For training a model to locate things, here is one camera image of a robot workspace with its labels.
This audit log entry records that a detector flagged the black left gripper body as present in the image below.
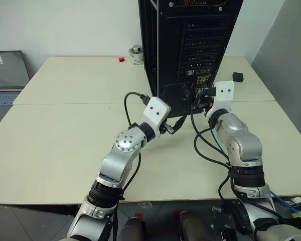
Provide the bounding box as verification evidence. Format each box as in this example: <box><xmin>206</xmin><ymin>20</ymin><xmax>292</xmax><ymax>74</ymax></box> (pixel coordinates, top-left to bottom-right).
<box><xmin>159</xmin><ymin>117</ymin><xmax>176</xmax><ymax>136</ymax></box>

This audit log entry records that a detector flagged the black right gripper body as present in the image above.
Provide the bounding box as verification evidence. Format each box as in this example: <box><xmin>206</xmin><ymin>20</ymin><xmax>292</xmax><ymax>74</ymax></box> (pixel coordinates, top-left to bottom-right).
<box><xmin>202</xmin><ymin>87</ymin><xmax>217</xmax><ymax>109</ymax></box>

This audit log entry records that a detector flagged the blue ethernet cable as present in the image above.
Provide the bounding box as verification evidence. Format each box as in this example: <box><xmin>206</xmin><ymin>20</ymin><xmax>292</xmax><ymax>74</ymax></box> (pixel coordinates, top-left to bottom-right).
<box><xmin>210</xmin><ymin>127</ymin><xmax>301</xmax><ymax>218</ymax></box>

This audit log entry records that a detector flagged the black computer tower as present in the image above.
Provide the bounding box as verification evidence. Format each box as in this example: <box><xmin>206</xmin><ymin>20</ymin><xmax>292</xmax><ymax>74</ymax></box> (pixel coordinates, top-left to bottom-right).
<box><xmin>138</xmin><ymin>0</ymin><xmax>244</xmax><ymax>118</ymax></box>

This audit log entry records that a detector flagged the grey panel board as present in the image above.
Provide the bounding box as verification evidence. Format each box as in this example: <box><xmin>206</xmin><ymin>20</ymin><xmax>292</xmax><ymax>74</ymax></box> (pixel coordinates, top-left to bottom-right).
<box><xmin>250</xmin><ymin>0</ymin><xmax>301</xmax><ymax>102</ymax></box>

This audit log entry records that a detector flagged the grey laptop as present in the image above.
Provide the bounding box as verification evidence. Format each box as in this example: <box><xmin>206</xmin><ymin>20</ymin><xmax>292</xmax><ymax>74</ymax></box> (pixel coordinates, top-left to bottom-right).
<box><xmin>0</xmin><ymin>50</ymin><xmax>31</xmax><ymax>114</ymax></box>

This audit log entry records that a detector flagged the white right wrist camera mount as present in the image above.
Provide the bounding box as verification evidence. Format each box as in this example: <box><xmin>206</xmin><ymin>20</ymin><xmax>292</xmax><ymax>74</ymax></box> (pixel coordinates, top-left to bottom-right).
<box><xmin>206</xmin><ymin>80</ymin><xmax>235</xmax><ymax>119</ymax></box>

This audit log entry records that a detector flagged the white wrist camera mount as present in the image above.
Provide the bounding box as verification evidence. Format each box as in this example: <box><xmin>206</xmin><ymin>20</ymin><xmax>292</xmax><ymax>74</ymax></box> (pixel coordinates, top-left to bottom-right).
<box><xmin>142</xmin><ymin>96</ymin><xmax>172</xmax><ymax>139</ymax></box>
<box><xmin>206</xmin><ymin>80</ymin><xmax>235</xmax><ymax>119</ymax></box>

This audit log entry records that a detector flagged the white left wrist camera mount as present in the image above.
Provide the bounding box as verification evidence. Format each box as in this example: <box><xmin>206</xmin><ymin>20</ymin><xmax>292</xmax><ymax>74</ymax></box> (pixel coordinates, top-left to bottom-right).
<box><xmin>142</xmin><ymin>96</ymin><xmax>172</xmax><ymax>139</ymax></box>

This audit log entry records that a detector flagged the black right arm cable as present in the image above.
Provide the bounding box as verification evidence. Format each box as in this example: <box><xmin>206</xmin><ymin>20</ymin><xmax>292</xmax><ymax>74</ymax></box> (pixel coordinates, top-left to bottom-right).
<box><xmin>190</xmin><ymin>96</ymin><xmax>233</xmax><ymax>201</ymax></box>

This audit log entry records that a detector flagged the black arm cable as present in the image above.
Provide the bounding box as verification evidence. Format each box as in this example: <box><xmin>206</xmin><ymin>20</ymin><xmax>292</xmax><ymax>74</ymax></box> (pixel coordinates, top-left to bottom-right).
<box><xmin>190</xmin><ymin>96</ymin><xmax>233</xmax><ymax>201</ymax></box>
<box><xmin>112</xmin><ymin>92</ymin><xmax>151</xmax><ymax>241</ymax></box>

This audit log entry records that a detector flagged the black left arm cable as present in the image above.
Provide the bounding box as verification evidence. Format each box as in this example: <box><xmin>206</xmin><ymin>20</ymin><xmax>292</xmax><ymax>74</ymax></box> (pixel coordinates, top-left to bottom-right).
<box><xmin>112</xmin><ymin>92</ymin><xmax>151</xmax><ymax>241</ymax></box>

